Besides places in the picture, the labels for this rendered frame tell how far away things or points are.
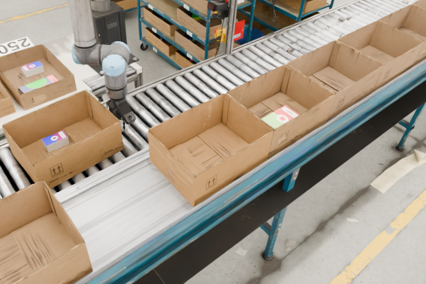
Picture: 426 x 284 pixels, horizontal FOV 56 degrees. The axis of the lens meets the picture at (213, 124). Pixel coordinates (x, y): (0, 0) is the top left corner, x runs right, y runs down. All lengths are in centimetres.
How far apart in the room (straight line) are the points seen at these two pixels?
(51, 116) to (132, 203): 65
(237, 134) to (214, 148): 13
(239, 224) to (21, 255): 86
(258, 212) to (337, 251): 86
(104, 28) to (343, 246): 186
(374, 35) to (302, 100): 80
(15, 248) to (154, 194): 49
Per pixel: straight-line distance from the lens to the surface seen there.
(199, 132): 173
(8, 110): 217
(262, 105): 193
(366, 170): 307
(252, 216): 181
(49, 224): 151
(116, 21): 228
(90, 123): 202
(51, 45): 267
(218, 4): 234
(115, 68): 165
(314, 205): 272
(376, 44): 260
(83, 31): 173
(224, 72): 236
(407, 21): 293
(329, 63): 230
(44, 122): 195
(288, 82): 198
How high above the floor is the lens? 208
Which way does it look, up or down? 42 degrees down
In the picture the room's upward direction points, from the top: 5 degrees clockwise
